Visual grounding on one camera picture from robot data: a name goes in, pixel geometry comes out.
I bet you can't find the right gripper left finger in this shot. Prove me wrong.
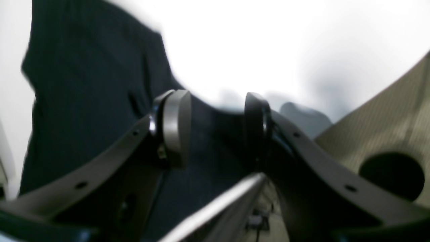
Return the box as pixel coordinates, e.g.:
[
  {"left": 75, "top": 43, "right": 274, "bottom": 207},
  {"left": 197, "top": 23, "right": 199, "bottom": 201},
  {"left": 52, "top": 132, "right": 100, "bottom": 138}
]
[{"left": 0, "top": 89, "right": 191, "bottom": 242}]

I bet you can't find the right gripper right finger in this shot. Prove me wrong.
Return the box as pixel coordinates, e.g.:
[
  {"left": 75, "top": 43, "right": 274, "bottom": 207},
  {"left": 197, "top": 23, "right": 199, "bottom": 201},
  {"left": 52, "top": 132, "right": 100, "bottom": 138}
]
[{"left": 244, "top": 92, "right": 429, "bottom": 242}]

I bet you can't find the black T-shirt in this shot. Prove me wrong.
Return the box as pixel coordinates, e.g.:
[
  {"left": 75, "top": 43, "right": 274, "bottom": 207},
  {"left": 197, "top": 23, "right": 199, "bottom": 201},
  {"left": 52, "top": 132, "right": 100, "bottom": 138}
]
[{"left": 19, "top": 0, "right": 249, "bottom": 242}]

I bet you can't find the right beige divider panel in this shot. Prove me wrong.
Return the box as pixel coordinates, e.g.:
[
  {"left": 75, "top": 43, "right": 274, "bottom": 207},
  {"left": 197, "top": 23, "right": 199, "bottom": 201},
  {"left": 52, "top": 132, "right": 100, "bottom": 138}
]
[{"left": 316, "top": 54, "right": 430, "bottom": 208}]

